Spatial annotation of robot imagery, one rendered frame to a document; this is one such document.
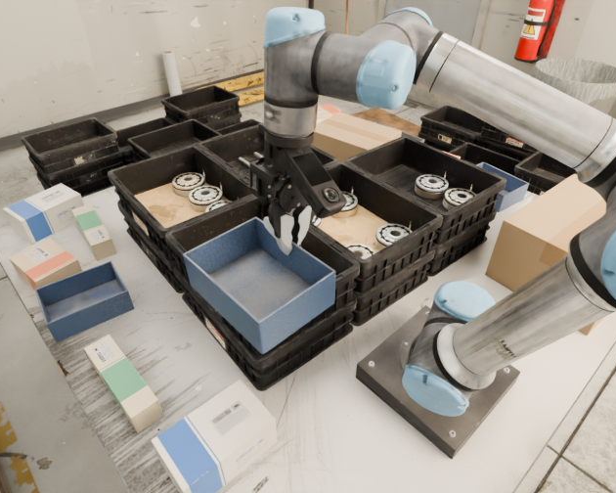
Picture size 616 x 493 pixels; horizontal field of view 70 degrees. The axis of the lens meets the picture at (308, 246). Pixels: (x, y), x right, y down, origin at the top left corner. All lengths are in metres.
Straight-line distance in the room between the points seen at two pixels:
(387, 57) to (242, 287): 0.42
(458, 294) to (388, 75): 0.50
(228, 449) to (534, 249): 0.89
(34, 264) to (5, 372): 0.95
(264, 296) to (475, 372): 0.36
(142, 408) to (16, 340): 1.48
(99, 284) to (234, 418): 0.65
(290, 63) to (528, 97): 0.31
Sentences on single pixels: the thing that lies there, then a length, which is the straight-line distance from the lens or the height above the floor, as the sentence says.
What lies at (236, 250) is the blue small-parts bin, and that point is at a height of 1.09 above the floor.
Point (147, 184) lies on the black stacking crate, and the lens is 1.52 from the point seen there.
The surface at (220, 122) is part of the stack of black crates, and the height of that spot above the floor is 0.47.
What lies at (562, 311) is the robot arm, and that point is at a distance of 0.65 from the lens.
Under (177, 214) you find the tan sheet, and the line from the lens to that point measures 1.38.
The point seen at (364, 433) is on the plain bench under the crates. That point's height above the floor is 0.70.
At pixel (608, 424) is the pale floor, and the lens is 2.15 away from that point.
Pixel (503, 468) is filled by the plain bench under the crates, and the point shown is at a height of 0.70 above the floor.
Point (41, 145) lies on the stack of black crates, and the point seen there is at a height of 0.53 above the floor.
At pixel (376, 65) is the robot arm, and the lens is 0.54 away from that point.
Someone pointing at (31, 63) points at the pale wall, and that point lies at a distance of 4.20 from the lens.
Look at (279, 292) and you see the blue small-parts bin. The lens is 0.73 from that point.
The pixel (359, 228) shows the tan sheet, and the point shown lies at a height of 0.83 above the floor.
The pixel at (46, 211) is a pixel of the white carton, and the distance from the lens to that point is 1.65.
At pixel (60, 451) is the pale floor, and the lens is 1.98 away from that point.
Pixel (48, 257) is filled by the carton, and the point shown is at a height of 0.77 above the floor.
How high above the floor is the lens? 1.58
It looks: 39 degrees down
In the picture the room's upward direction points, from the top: straight up
